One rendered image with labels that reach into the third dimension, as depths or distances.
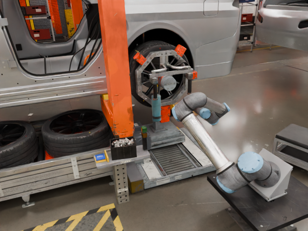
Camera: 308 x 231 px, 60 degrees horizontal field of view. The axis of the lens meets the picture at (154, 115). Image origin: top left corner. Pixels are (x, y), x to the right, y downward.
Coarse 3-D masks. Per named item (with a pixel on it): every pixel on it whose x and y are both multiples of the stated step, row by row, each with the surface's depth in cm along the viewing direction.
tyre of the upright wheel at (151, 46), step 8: (152, 40) 270; (136, 48) 265; (144, 48) 252; (152, 48) 251; (160, 48) 254; (168, 48) 256; (128, 56) 267; (144, 56) 251; (184, 56) 266; (136, 64) 252; (136, 96) 264; (144, 104) 272
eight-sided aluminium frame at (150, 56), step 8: (152, 56) 245; (176, 56) 254; (144, 64) 246; (184, 64) 260; (136, 72) 248; (136, 80) 253; (184, 80) 272; (136, 88) 258; (184, 88) 270; (144, 96) 258; (176, 96) 271; (168, 104) 271
